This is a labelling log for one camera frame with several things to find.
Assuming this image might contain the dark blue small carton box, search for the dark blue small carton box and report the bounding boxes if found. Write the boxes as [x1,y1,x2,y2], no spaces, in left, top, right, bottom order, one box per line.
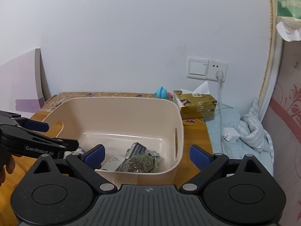
[116,142,147,172]

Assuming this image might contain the green dried herb bag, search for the green dried herb bag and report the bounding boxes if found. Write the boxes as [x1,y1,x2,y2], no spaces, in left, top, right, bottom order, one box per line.
[122,152,161,173]

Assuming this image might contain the blue white tissue packet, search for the blue white tissue packet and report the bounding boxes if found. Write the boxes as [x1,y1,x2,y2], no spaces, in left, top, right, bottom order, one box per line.
[64,146,86,158]

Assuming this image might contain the person's left hand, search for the person's left hand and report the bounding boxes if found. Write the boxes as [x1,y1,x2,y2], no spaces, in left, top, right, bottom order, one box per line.
[0,156,15,186]

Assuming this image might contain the white card in bin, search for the white card in bin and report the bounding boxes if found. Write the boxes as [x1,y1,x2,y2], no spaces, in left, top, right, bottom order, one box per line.
[100,155,125,171]

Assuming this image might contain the white power adapter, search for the white power adapter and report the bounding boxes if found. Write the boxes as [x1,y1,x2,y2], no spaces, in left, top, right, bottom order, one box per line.
[222,128,240,142]

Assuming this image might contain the purple white headboard panel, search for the purple white headboard panel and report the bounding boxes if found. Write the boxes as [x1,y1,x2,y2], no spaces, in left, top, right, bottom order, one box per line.
[0,48,45,118]

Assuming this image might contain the beige plastic storage bin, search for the beige plastic storage bin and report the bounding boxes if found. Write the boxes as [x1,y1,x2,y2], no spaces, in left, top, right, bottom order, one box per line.
[41,96,185,186]

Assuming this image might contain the light blue blanket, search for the light blue blanket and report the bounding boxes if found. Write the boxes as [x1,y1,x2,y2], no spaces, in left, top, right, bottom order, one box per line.
[204,100,274,175]

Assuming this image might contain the gold tissue box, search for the gold tissue box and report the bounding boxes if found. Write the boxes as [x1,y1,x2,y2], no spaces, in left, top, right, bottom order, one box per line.
[173,81,217,119]

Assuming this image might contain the floral pink wardrobe panel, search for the floral pink wardrobe panel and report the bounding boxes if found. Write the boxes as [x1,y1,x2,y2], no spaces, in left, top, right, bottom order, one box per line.
[262,41,301,225]

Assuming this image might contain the blue toy figure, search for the blue toy figure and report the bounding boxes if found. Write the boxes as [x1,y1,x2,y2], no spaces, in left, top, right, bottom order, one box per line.
[155,87,173,100]

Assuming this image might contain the green tissue box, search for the green tissue box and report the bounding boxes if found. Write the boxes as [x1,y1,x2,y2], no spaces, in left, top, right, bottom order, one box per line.
[276,0,300,42]

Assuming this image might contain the white plug and cable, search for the white plug and cable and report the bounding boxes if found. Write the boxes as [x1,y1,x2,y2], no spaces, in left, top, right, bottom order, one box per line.
[215,69,230,157]

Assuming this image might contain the white door frame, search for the white door frame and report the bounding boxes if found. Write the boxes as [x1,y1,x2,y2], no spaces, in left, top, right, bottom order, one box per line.
[258,0,283,122]

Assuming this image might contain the white light switch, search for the white light switch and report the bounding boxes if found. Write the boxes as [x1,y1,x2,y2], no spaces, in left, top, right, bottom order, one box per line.
[186,56,209,80]

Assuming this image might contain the white wall socket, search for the white wall socket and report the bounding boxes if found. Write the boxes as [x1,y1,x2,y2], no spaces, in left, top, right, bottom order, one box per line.
[207,59,228,82]

